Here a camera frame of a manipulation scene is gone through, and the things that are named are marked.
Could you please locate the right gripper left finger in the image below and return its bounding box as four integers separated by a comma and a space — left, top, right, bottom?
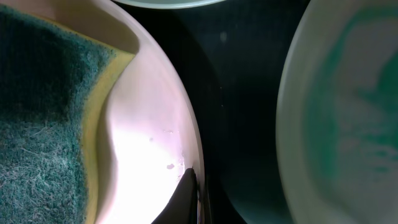
152, 168, 198, 224

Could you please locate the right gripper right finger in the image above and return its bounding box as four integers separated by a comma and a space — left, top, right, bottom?
205, 175, 246, 224

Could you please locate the white pink plate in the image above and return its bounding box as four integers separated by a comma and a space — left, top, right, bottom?
1, 1, 204, 223

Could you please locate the mint green plate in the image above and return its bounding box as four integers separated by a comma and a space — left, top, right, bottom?
276, 0, 397, 223
113, 0, 224, 9

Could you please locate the green yellow scrub sponge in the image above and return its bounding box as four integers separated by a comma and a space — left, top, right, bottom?
1, 5, 133, 223

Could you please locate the black round tray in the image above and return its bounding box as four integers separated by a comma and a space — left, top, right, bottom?
124, 0, 308, 223

